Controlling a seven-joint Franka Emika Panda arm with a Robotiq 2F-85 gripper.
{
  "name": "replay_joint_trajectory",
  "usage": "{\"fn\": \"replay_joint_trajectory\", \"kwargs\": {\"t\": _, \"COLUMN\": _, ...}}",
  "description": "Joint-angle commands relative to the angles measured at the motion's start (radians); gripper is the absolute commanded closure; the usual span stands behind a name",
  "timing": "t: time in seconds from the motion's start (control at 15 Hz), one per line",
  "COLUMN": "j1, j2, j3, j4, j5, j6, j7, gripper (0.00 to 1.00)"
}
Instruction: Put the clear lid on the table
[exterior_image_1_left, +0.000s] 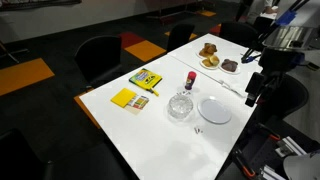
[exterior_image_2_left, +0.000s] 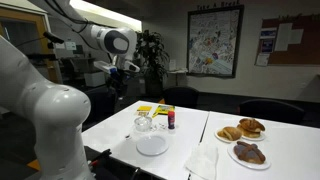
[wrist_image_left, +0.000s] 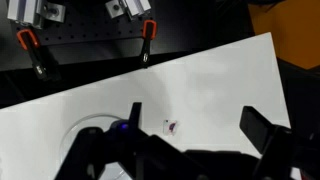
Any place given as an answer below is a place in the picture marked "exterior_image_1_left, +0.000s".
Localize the clear glass lid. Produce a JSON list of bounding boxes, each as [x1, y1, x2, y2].
[[168, 94, 193, 119]]

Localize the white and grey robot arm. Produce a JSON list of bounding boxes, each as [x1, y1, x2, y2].
[[245, 0, 320, 107]]

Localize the yellow crayon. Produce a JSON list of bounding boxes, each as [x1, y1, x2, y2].
[[150, 88, 159, 96]]

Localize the green yellow crayon box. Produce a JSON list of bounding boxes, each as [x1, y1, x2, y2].
[[129, 68, 162, 90]]

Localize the colourful index tab card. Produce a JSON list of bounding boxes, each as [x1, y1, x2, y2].
[[125, 95, 149, 115]]

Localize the purple glue stick red cap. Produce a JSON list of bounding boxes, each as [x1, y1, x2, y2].
[[185, 71, 197, 90]]

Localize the yellow sticky note pad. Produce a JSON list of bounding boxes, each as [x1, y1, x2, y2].
[[111, 88, 136, 107]]

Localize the small metal clips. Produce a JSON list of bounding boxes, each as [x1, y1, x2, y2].
[[194, 127, 203, 134]]

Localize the clear round plate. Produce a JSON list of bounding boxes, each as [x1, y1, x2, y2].
[[197, 98, 232, 124]]

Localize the plate with bun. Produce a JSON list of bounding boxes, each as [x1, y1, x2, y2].
[[200, 55, 220, 69]]

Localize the black chair back middle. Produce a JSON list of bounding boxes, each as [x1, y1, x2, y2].
[[167, 24, 195, 52]]

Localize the black chair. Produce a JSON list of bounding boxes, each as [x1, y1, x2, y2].
[[256, 75, 309, 123], [74, 35, 123, 88], [167, 24, 195, 52], [219, 21, 259, 47], [0, 129, 53, 180]]

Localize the plate of bread rolls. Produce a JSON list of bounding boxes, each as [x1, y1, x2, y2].
[[198, 43, 217, 58]]

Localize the clear plastic wrapped cutlery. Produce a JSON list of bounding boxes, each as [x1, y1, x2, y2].
[[219, 80, 246, 98]]

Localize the black chair left front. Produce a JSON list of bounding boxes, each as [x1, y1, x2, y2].
[[74, 35, 123, 88]]

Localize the black chair back right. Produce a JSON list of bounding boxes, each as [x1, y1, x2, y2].
[[219, 21, 259, 47]]

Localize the black chair right side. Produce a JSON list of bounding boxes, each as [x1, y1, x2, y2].
[[256, 75, 309, 123]]

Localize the black chair bottom left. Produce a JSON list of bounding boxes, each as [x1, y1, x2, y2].
[[0, 129, 53, 180]]

